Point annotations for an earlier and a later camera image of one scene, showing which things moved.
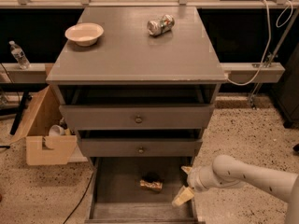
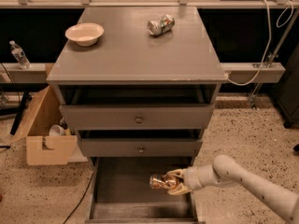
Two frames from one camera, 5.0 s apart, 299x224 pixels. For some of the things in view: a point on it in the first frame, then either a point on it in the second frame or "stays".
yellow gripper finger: x=185 y=194 to x=179 y=189
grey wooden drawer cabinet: x=139 y=86 stays
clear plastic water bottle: x=20 y=56 stays
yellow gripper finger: x=187 y=169 to x=181 y=173
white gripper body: x=193 y=178 stays
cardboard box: x=48 y=140 stays
